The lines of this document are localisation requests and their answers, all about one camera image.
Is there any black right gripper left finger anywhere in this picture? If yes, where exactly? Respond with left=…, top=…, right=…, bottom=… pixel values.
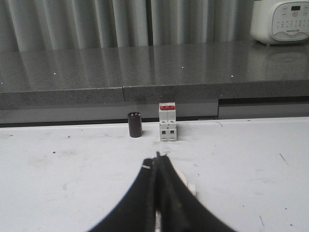
left=91, top=159, right=156, bottom=232

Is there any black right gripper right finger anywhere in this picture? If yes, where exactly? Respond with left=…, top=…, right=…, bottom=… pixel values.
left=155, top=152, right=234, bottom=232

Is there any white half-ring clamp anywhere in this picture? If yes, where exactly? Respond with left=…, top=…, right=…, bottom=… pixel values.
left=155, top=168, right=197, bottom=232

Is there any dark brown cylindrical capacitor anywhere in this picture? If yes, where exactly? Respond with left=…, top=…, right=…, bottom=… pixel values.
left=127, top=112, right=142, bottom=138

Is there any grey stone countertop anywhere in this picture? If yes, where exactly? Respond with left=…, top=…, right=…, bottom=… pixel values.
left=0, top=41, right=309, bottom=127

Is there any white rice cooker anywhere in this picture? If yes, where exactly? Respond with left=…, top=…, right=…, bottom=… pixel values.
left=250, top=0, right=309, bottom=45

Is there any grey pleated curtain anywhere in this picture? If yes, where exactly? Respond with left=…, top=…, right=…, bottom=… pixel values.
left=0, top=0, right=253, bottom=51

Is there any white circuit breaker red switch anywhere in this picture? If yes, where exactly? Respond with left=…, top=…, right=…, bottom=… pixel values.
left=158, top=102, right=177, bottom=142

